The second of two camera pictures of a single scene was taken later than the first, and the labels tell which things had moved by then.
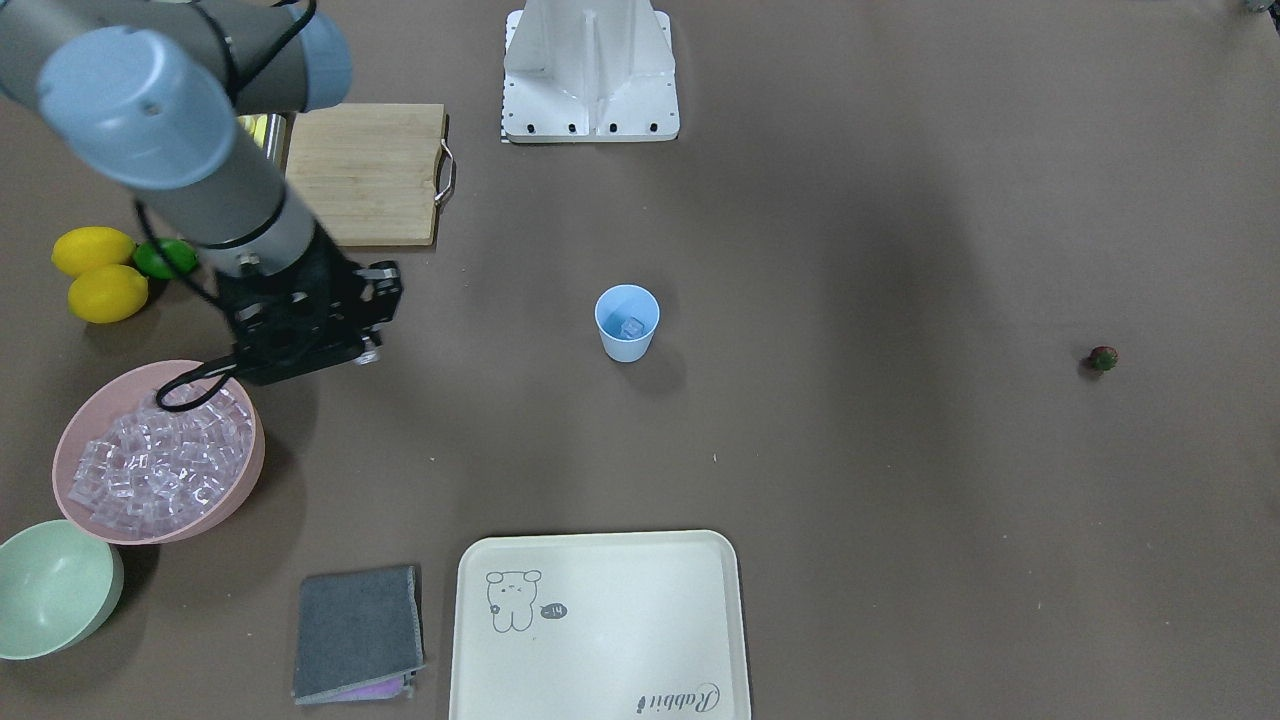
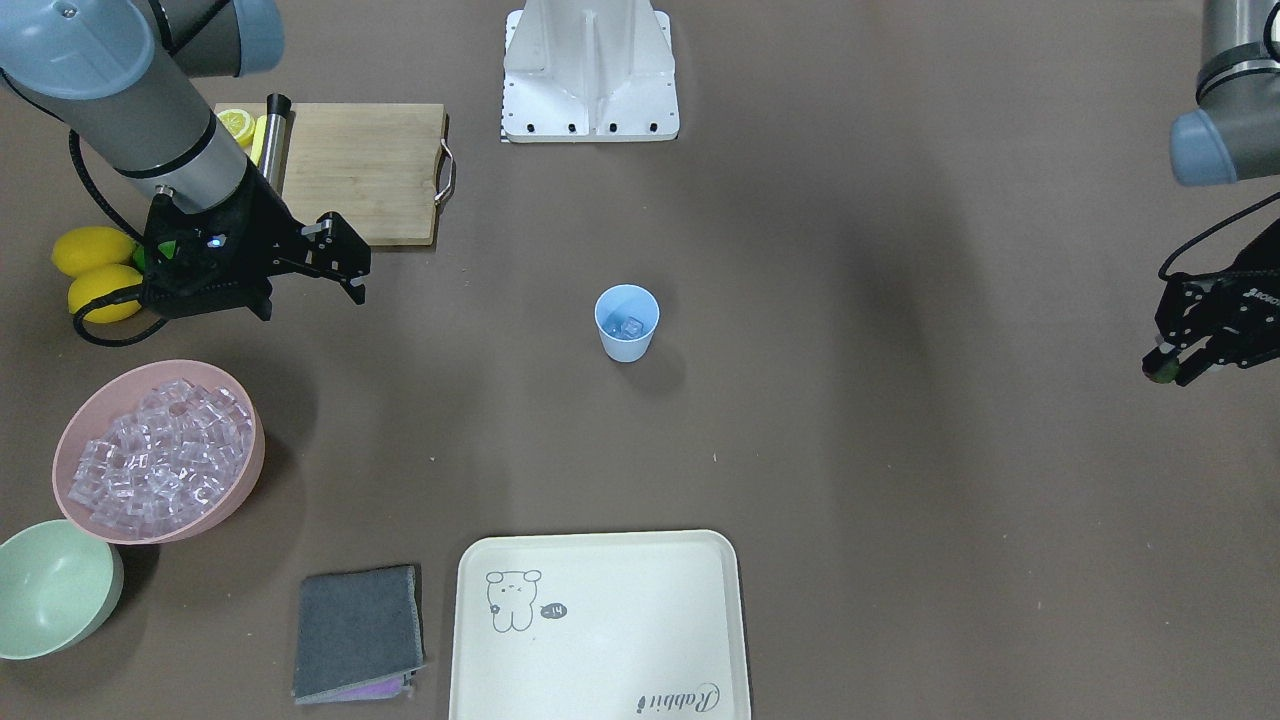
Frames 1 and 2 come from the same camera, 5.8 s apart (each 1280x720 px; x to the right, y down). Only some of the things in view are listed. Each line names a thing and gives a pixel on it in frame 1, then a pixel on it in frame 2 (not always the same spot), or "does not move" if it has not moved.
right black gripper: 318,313 to 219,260
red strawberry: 1103,358 to 1161,368
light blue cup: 627,316 does not move
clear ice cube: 632,327 does not move
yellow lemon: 81,248 does not move
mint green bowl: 59,583 does not move
